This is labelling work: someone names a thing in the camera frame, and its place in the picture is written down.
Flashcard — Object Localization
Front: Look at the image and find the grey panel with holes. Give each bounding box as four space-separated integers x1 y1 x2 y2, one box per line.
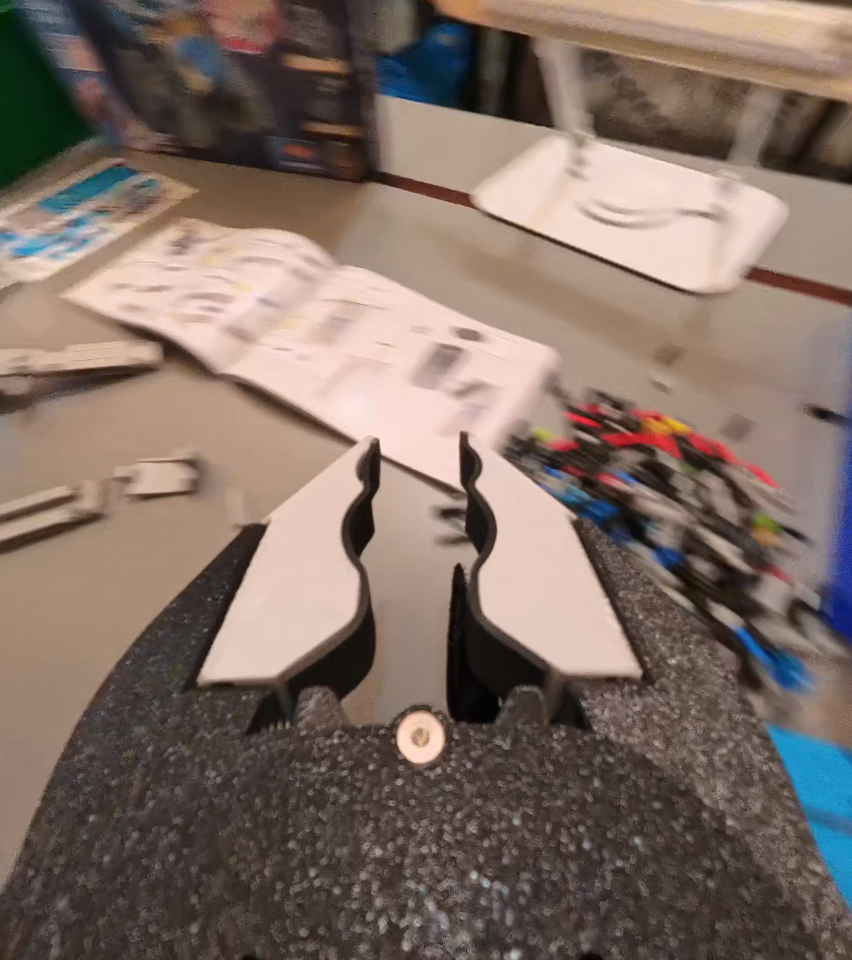
28 339 165 384

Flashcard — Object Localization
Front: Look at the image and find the grey open frame piece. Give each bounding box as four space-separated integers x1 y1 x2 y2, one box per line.
0 480 112 560

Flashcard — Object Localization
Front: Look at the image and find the blue sticker sheet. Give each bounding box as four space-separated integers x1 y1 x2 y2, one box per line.
0 157 198 282

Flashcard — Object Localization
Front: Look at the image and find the grey desk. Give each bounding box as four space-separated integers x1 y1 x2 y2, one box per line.
0 93 852 901

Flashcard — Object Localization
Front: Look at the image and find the dark blue toy kit box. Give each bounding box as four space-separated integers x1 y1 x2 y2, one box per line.
17 0 382 183

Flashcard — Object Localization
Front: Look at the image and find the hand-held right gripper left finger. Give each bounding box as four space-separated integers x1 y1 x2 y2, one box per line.
195 437 382 729

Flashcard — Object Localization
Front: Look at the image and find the pile of small colourful pieces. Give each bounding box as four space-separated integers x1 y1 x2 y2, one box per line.
501 390 847 699

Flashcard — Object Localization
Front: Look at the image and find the white instruction booklet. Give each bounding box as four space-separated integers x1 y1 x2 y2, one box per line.
62 217 562 489

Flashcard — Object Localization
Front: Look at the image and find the grey curved panel piece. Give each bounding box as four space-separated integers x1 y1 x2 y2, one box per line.
112 450 206 500

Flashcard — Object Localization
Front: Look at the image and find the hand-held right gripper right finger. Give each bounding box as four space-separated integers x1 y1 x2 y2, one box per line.
447 432 645 725

